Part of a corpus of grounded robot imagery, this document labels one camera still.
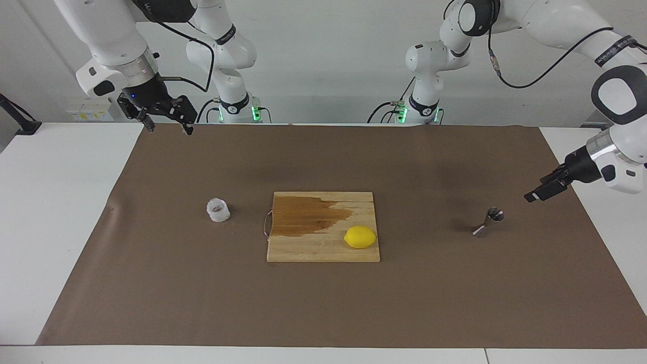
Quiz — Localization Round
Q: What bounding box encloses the black clamp stand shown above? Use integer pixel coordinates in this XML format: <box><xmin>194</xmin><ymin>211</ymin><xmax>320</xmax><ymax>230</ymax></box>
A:
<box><xmin>0</xmin><ymin>94</ymin><xmax>42</xmax><ymax>135</ymax></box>

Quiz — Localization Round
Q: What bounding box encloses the brown paper table mat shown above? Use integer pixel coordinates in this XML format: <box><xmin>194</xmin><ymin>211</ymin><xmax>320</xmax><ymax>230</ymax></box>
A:
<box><xmin>36</xmin><ymin>123</ymin><xmax>647</xmax><ymax>349</ymax></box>

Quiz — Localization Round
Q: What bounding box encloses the yellow lemon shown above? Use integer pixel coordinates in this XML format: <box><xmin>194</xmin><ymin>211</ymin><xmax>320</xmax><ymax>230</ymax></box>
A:
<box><xmin>344</xmin><ymin>225</ymin><xmax>378</xmax><ymax>250</ymax></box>

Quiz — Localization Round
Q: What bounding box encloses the wooden cutting board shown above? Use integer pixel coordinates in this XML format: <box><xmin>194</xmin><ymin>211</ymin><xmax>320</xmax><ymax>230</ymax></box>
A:
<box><xmin>263</xmin><ymin>191</ymin><xmax>381</xmax><ymax>263</ymax></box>

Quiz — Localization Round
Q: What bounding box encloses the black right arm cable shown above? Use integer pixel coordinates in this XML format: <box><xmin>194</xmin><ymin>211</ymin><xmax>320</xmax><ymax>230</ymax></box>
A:
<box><xmin>144</xmin><ymin>13</ymin><xmax>215</xmax><ymax>94</ymax></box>

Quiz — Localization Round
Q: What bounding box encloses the black left base cable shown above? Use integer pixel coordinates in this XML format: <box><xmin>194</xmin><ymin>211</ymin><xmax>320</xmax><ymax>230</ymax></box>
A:
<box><xmin>367</xmin><ymin>80</ymin><xmax>416</xmax><ymax>123</ymax></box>

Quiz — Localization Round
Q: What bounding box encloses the clear plastic cup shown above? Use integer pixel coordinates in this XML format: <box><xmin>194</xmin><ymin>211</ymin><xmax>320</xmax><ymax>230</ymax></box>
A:
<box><xmin>206</xmin><ymin>197</ymin><xmax>231</xmax><ymax>223</ymax></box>

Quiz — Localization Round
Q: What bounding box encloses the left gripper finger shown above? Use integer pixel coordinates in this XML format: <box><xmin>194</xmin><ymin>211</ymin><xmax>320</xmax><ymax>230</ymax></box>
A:
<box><xmin>540</xmin><ymin>164</ymin><xmax>567</xmax><ymax>184</ymax></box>
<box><xmin>524</xmin><ymin>178</ymin><xmax>569</xmax><ymax>203</ymax></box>

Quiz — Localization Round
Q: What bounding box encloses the black base cable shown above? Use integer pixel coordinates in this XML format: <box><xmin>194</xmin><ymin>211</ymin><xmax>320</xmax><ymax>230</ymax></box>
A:
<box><xmin>367</xmin><ymin>80</ymin><xmax>416</xmax><ymax>123</ymax></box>
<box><xmin>196</xmin><ymin>99</ymin><xmax>219</xmax><ymax>124</ymax></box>

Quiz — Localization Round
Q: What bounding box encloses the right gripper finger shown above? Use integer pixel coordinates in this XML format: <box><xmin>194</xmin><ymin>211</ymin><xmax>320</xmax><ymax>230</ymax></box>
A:
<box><xmin>164</xmin><ymin>95</ymin><xmax>198</xmax><ymax>136</ymax></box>
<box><xmin>117</xmin><ymin>94</ymin><xmax>155</xmax><ymax>133</ymax></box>

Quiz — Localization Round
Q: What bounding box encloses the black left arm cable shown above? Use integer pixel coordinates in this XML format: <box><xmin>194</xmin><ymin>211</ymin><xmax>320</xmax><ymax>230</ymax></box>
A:
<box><xmin>488</xmin><ymin>28</ymin><xmax>615</xmax><ymax>89</ymax></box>

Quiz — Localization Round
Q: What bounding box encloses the black right base cable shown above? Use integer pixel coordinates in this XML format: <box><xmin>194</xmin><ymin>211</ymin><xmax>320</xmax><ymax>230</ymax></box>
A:
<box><xmin>196</xmin><ymin>99</ymin><xmax>219</xmax><ymax>124</ymax></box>

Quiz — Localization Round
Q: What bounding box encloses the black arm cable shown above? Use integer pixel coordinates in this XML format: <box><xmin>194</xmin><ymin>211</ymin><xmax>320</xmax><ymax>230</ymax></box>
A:
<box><xmin>488</xmin><ymin>28</ymin><xmax>615</xmax><ymax>89</ymax></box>
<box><xmin>144</xmin><ymin>13</ymin><xmax>215</xmax><ymax>94</ymax></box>

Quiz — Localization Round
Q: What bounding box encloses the steel double jigger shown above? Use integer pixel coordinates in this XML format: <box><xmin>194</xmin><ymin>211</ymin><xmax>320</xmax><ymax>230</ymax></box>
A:
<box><xmin>472</xmin><ymin>207</ymin><xmax>505</xmax><ymax>239</ymax></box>

